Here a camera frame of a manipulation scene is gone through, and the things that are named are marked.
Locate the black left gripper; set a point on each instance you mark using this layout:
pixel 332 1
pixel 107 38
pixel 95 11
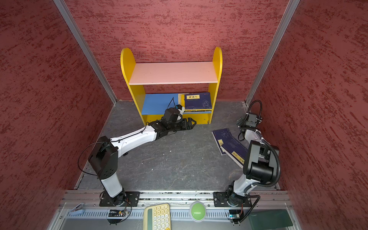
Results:
pixel 189 125

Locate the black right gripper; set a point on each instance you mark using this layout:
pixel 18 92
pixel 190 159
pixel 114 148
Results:
pixel 240 121

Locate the yellow cartoon book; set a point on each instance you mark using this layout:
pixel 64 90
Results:
pixel 182 103

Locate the dark blue book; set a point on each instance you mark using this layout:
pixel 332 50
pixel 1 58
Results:
pixel 236 151
pixel 221 136
pixel 200 101

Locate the dark blue book top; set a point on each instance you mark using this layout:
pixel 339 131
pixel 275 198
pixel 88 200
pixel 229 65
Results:
pixel 236 151

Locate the dark blue book bottom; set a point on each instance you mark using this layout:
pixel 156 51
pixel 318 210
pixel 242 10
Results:
pixel 221 136

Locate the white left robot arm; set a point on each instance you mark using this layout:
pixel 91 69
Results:
pixel 105 154

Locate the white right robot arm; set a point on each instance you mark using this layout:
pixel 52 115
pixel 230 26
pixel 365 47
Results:
pixel 262 165

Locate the yellow wooden bookshelf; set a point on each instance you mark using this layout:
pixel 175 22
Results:
pixel 152 106

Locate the green round button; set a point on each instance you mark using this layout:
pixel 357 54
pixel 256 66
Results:
pixel 197 211

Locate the right circuit board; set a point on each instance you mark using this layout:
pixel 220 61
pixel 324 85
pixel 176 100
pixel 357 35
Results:
pixel 234 214

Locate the circuit board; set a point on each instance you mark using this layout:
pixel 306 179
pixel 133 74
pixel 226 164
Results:
pixel 117 214
pixel 234 214

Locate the yellow calculator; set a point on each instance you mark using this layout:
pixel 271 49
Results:
pixel 157 217

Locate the left circuit board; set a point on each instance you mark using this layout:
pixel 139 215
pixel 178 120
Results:
pixel 117 214

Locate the metal clip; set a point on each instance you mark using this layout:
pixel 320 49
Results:
pixel 78 210

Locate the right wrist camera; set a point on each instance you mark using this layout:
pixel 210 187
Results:
pixel 252 120

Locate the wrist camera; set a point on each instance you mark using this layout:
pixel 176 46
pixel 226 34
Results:
pixel 252 120
pixel 173 114

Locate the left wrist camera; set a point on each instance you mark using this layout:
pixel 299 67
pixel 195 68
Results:
pixel 173 114

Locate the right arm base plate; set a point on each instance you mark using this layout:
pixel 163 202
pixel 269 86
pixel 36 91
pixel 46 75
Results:
pixel 222 199

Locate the aluminium corner post right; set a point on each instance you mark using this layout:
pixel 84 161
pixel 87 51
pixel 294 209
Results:
pixel 284 22

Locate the aluminium corner post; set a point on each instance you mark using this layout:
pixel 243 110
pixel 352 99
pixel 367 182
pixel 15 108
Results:
pixel 284 22
pixel 72 25

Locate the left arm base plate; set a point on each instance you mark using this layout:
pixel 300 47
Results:
pixel 121 200

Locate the aluminium corner post left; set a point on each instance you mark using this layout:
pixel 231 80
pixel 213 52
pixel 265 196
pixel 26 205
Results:
pixel 72 25

